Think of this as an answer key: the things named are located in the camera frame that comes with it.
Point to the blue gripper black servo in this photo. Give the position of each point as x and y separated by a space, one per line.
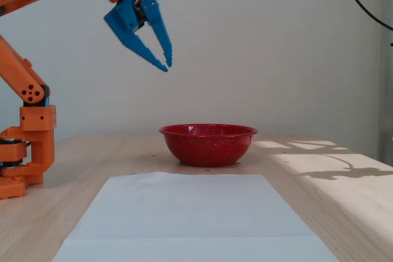
124 19

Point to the red speckled bowl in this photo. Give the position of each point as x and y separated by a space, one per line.
208 147

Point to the white paper sheet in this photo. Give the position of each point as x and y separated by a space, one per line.
199 213

